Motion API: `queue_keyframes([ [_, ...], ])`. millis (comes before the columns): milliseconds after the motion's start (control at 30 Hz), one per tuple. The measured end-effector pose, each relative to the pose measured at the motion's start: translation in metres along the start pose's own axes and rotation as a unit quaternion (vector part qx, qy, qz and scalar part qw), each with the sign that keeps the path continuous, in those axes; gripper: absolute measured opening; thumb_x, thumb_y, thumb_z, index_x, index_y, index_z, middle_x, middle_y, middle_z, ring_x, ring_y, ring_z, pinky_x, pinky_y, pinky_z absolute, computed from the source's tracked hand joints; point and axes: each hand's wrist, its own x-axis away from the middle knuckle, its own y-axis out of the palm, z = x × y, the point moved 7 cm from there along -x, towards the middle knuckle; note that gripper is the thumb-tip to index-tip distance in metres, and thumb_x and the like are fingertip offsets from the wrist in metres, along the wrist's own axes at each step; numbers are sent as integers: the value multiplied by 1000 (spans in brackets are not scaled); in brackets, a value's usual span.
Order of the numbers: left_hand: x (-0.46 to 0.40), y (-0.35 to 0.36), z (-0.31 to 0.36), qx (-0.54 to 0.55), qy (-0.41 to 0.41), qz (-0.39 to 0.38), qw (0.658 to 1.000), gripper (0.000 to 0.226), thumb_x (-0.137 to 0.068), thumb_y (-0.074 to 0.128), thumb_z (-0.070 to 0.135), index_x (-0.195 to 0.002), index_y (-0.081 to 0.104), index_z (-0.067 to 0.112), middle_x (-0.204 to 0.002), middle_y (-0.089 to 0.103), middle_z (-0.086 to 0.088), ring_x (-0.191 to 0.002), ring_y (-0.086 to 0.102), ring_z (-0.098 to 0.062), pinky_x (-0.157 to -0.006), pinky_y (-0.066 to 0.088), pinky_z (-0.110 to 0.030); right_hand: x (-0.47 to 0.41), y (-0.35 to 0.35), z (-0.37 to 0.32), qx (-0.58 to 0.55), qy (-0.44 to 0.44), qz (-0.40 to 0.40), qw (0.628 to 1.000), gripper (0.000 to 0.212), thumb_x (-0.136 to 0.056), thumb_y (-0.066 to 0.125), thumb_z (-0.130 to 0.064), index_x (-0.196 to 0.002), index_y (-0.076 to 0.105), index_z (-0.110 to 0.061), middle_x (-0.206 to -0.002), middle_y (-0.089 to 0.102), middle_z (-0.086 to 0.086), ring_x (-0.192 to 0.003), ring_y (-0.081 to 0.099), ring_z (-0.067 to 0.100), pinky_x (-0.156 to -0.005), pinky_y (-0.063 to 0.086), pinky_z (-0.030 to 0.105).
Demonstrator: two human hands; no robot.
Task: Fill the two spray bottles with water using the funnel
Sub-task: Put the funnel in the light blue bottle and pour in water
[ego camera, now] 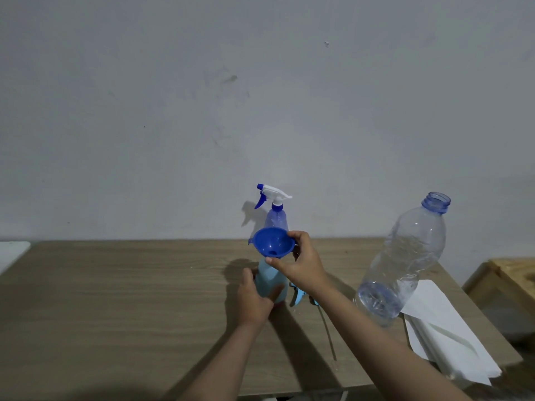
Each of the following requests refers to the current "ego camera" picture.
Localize clear plastic water bottle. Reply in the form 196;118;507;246
354;192;451;327

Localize white cabinet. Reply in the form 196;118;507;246
0;241;32;275

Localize light blue spray bottle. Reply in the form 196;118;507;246
254;256;290;305

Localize white blue trigger sprayer head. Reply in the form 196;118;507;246
254;183;293;212

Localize light wooden stool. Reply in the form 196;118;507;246
461;257;535;326

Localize white paper towels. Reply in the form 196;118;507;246
401;279;502;387

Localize person's left hand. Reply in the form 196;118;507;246
236;267;286;329

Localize pink spray trigger head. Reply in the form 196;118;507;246
289;283;337;360

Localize person's left forearm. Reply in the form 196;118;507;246
177;321;268;401

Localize person's right forearm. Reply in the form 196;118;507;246
317;287;473;401

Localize person's right hand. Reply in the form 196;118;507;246
265;231;331;297

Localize blue plastic funnel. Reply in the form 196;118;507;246
248;227;296;260

